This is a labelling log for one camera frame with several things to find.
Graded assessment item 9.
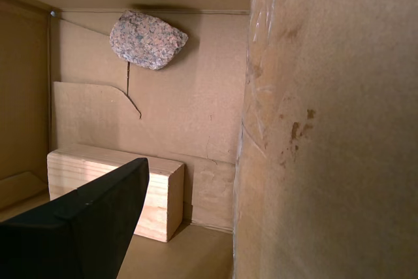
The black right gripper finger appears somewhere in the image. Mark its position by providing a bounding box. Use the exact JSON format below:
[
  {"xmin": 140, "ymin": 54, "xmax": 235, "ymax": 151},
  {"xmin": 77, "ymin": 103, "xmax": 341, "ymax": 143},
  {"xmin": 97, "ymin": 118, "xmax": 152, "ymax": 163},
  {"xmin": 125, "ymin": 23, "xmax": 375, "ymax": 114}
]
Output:
[{"xmin": 0, "ymin": 157, "xmax": 151, "ymax": 279}]

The brown cardboard box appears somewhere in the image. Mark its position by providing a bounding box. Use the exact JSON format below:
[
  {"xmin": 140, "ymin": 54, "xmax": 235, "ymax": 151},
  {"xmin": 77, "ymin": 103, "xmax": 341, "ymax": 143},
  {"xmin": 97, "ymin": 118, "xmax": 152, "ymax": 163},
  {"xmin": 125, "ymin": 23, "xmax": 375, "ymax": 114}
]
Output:
[{"xmin": 0, "ymin": 0, "xmax": 418, "ymax": 279}]

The speckled pinkish granite rock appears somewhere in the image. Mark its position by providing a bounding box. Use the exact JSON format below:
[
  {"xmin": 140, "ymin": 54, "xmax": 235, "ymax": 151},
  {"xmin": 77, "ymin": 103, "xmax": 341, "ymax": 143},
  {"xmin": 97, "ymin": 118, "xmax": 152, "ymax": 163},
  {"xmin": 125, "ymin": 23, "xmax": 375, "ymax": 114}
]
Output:
[{"xmin": 108, "ymin": 10, "xmax": 190, "ymax": 72}]

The light wooden block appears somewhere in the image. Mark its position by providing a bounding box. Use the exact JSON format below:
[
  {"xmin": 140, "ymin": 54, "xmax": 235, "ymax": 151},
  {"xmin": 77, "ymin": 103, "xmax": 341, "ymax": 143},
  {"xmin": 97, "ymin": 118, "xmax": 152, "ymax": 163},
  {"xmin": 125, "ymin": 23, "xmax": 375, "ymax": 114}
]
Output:
[{"xmin": 46, "ymin": 143, "xmax": 185, "ymax": 244}]

